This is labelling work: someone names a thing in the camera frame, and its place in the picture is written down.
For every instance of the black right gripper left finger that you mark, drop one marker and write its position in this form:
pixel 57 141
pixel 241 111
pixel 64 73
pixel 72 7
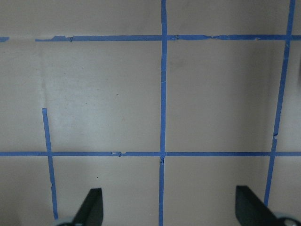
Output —
pixel 91 211

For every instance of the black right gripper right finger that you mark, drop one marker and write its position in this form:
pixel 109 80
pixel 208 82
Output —
pixel 251 211

